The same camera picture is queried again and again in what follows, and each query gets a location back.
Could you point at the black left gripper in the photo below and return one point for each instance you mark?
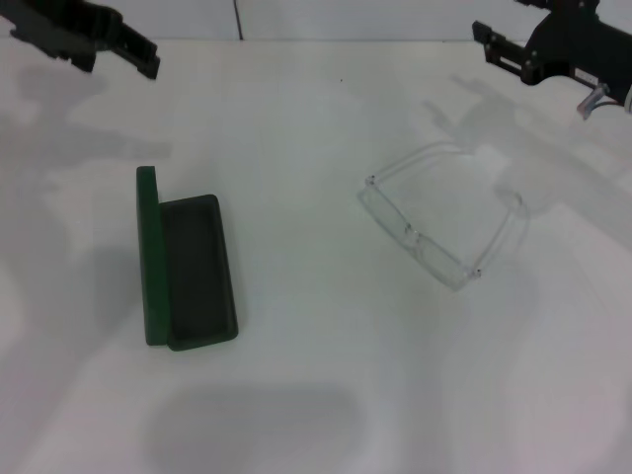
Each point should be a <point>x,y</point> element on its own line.
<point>59,34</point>

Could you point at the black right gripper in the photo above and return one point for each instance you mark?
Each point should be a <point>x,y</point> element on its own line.
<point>577,39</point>

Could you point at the clear white glasses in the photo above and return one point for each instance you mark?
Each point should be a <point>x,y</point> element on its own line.
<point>419,242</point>

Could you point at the green glasses case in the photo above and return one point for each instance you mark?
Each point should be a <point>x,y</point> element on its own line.
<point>197,276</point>

